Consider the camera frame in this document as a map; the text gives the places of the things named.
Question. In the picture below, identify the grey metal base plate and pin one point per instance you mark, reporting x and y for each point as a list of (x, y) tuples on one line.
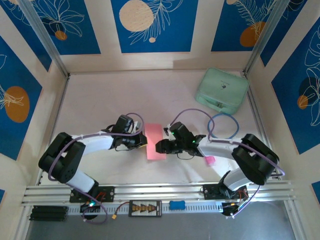
[(175, 227)]

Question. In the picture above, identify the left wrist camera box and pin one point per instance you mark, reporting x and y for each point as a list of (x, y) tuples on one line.
[(136, 126)]

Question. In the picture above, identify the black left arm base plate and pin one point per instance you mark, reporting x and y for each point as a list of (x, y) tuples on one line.
[(110, 193)]

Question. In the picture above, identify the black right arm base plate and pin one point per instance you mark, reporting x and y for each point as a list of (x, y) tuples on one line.
[(208, 192)]

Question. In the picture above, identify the aluminium mounting rail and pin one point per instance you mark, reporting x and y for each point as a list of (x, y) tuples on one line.
[(160, 191)]

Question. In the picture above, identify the black ribbed block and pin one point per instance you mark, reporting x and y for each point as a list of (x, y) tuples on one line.
[(47, 213)]

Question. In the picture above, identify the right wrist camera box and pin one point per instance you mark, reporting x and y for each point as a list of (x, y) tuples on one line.
[(167, 128)]

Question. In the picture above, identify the blue bone-shaped block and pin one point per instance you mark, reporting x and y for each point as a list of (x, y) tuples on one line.
[(177, 205)]

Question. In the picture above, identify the pink cloth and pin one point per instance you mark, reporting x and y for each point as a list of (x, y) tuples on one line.
[(153, 140)]

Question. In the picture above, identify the mint green zip pouch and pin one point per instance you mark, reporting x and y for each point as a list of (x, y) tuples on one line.
[(222, 85)]

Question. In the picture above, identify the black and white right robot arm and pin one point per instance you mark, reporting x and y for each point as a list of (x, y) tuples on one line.
[(255, 160)]

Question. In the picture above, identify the aluminium frame post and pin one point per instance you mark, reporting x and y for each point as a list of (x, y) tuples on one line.
[(265, 37), (42, 35)]

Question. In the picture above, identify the black power distribution board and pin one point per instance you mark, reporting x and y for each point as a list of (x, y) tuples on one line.
[(145, 208)]

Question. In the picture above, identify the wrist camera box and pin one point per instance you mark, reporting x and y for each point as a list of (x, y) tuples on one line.
[(167, 128), (136, 126)]

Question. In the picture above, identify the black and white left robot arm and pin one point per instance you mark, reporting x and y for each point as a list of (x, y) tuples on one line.
[(60, 160)]

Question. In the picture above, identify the aluminium table side rail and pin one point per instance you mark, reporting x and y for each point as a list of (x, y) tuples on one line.
[(60, 105), (252, 100)]

